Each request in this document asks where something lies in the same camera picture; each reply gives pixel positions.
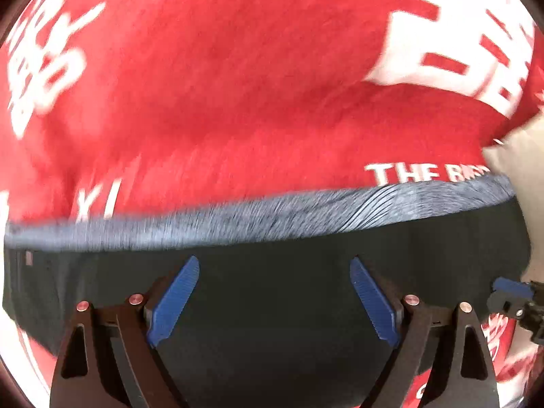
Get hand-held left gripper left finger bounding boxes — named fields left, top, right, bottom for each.
left=50, top=256, right=200, bottom=408

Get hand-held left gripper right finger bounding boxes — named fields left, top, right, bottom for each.
left=349, top=257, right=500, bottom=408

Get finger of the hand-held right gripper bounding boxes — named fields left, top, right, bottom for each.
left=487, top=276, right=544, bottom=345

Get black pants with grey waistband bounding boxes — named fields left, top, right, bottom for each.
left=2, top=174, right=532, bottom=408

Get white pillow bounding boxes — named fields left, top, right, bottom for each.
left=482, top=113, right=544, bottom=285

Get red printed blanket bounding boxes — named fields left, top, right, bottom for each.
left=0, top=0, right=544, bottom=408

